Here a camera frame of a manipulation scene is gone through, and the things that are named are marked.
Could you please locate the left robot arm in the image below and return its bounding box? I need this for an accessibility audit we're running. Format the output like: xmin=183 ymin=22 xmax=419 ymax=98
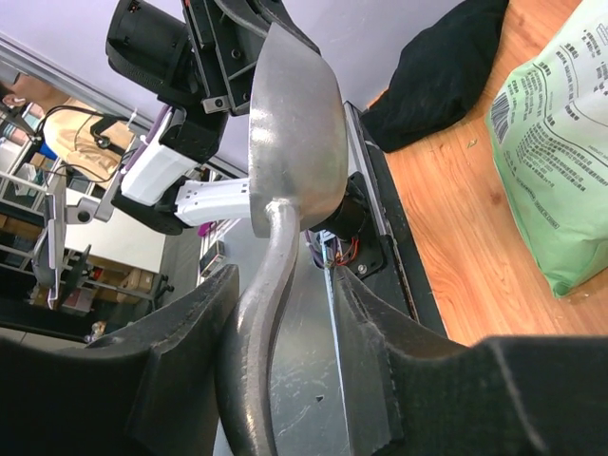
xmin=105 ymin=1 xmax=318 ymax=236

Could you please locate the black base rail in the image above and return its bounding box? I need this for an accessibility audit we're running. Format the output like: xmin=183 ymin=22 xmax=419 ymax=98
xmin=303 ymin=99 xmax=450 ymax=341

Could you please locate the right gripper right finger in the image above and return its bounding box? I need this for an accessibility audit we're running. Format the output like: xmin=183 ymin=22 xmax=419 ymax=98
xmin=333 ymin=270 xmax=607 ymax=455

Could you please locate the metal litter scoop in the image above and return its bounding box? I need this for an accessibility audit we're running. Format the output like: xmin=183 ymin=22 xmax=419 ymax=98
xmin=216 ymin=24 xmax=348 ymax=455

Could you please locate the green cat litter bag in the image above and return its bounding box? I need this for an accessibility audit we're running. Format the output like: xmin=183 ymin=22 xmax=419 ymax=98
xmin=485 ymin=1 xmax=607 ymax=297

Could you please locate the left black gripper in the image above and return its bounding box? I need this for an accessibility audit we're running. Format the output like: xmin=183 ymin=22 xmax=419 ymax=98
xmin=182 ymin=0 xmax=319 ymax=116

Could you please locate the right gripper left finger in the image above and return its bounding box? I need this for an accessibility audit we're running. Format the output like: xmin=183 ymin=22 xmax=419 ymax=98
xmin=1 ymin=265 xmax=239 ymax=455

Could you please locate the black cloth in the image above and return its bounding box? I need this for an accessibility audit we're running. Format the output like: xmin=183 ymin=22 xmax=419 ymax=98
xmin=361 ymin=0 xmax=509 ymax=153

